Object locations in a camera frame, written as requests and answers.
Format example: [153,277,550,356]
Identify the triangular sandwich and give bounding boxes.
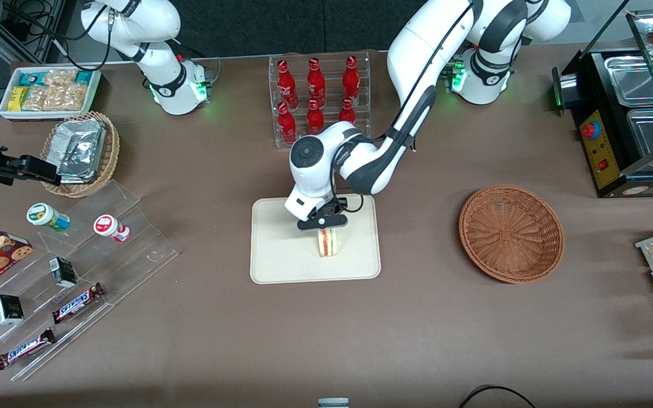
[317,228,340,258]

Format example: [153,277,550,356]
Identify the cream rectangular serving tray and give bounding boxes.
[250,193,381,284]

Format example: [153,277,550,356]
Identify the light tan wicker basket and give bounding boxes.
[40,111,121,198]

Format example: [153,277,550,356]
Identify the brown round wicker basket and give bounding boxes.
[459,185,565,284]

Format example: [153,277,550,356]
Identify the silver foil pack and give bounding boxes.
[56,139,105,184]
[53,118,107,165]

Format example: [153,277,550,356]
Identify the green lid white cup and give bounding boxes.
[26,202,71,233]

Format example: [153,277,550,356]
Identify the white rectangular snack bin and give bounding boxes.
[0,66,103,121]

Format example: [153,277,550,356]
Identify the yellow snack pack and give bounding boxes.
[7,86,28,112]

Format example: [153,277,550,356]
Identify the clear bag of crackers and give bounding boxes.
[23,84,88,112]

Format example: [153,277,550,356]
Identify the clear acrylic bottle rack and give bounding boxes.
[269,50,372,149]

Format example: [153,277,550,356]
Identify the red lid white cup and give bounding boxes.
[93,214,131,244]

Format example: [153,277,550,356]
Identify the small clear cracker bag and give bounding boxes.
[43,69,79,87]

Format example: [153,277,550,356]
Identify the small black drink carton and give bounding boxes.
[0,294,25,326]
[49,256,78,288]

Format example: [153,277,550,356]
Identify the clear acrylic stepped stand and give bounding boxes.
[0,180,180,382]

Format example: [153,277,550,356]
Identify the brown Snickers bar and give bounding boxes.
[0,327,57,371]
[51,282,107,325]

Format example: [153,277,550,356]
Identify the black food warmer cabinet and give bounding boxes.
[551,8,653,199]

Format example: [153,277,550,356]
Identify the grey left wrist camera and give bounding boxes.
[284,193,327,223]

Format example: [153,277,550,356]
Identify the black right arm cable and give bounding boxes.
[0,0,134,71]

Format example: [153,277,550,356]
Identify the dark equipment frame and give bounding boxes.
[0,0,78,64]

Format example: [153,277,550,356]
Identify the black floor cable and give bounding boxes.
[457,384,538,408]

